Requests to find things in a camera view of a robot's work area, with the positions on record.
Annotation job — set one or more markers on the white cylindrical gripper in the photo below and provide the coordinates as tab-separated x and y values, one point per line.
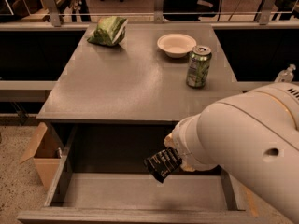
179	134

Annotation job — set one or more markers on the black rxbar chocolate wrapper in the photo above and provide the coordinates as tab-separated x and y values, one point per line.
163	163

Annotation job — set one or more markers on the grey top drawer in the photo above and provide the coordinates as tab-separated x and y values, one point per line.
101	179

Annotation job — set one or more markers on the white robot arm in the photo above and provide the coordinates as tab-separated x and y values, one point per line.
254	137

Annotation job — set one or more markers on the grey cabinet counter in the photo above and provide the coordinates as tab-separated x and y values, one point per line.
124	100

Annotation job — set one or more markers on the green soda can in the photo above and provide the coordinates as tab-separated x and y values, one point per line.
199	62

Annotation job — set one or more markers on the white paper bowl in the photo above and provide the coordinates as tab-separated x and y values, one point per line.
176	45

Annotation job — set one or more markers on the open cardboard box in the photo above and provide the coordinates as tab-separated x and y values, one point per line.
45	152

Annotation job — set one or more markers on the clear hand sanitizer bottle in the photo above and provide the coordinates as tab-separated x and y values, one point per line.
286	75

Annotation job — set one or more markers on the green chip bag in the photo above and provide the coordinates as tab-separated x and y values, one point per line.
109	31

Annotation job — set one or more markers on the black office chair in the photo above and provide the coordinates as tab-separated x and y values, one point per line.
190	10

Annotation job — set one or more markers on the metal glass railing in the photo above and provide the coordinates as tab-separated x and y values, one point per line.
84	11

